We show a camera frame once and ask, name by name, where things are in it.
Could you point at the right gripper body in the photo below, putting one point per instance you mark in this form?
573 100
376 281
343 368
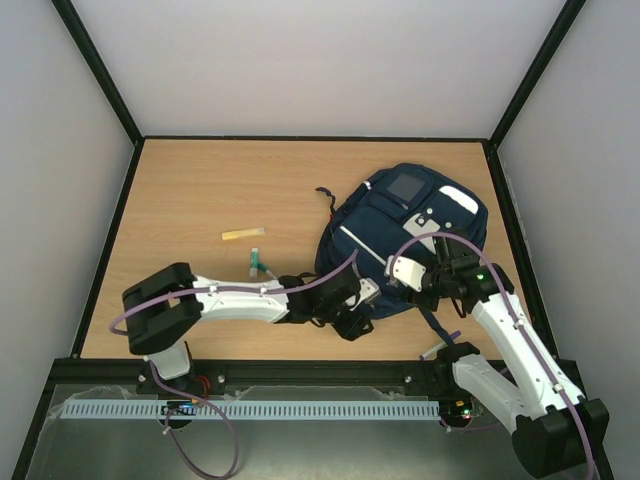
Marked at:
435 279

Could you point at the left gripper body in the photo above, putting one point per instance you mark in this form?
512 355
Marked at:
345 327

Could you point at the navy blue backpack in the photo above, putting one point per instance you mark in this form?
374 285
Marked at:
388 209

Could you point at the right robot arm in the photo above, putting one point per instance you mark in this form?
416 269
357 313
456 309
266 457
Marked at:
553 426

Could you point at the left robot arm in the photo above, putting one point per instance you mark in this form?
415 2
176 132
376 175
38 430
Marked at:
160 309

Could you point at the purple capped white pen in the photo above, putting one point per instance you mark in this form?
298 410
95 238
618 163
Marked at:
432 351

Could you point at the green capped white pen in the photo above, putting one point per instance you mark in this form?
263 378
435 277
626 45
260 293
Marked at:
270 274

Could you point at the green whiteboard marker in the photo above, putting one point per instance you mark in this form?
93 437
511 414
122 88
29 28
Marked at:
255 264

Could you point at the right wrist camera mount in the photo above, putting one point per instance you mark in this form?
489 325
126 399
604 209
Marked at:
405 271

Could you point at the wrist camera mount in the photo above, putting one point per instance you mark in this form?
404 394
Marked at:
369 291
405 271

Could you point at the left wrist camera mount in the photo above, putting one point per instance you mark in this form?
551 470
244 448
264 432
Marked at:
369 291

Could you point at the black aluminium frame rail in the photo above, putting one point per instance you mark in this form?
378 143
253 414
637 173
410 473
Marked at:
216 377

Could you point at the grey slotted cable duct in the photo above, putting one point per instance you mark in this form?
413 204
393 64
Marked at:
252 410

